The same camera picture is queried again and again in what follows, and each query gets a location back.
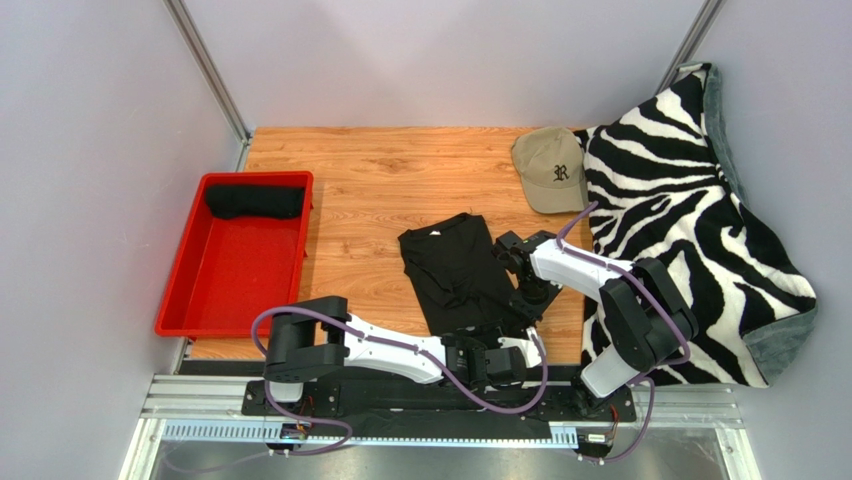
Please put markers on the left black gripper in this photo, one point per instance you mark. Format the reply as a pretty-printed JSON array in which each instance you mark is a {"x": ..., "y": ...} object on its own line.
[{"x": 469, "y": 340}]

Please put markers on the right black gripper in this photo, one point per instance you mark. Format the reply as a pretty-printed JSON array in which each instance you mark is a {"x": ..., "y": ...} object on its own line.
[{"x": 506, "y": 246}]

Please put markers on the black printed t-shirt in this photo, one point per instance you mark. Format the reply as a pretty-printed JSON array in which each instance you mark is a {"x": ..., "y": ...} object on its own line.
[{"x": 456, "y": 279}]

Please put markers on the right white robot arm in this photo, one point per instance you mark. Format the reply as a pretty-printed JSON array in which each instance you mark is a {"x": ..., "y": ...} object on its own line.
[{"x": 648, "y": 320}]

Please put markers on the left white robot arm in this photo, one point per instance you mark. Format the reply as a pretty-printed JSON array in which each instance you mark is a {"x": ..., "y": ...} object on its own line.
[{"x": 306, "y": 341}]

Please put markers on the beige baseball cap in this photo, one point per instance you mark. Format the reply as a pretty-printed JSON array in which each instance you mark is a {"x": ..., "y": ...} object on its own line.
[{"x": 549, "y": 162}]

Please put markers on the zebra print blanket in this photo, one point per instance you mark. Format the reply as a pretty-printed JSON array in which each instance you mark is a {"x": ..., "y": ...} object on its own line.
[{"x": 664, "y": 186}]

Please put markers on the red plastic tray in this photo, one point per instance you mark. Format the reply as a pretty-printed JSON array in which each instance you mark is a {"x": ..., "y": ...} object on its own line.
[{"x": 226, "y": 272}]

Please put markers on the rolled black t-shirt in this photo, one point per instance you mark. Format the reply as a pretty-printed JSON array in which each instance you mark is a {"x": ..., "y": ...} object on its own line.
[{"x": 248, "y": 200}]

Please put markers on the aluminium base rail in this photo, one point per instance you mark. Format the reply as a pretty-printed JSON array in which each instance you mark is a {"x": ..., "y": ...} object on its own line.
[{"x": 184, "y": 408}]

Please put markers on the right aluminium frame post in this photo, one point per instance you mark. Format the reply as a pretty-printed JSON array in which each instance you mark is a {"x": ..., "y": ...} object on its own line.
[{"x": 700, "y": 26}]

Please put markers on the aluminium frame post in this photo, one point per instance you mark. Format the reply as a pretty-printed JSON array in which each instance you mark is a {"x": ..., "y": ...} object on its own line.
[
  {"x": 700, "y": 26},
  {"x": 193, "y": 38}
]

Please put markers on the left aluminium frame post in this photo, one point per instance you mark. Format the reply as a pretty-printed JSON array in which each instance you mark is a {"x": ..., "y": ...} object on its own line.
[{"x": 193, "y": 38}]

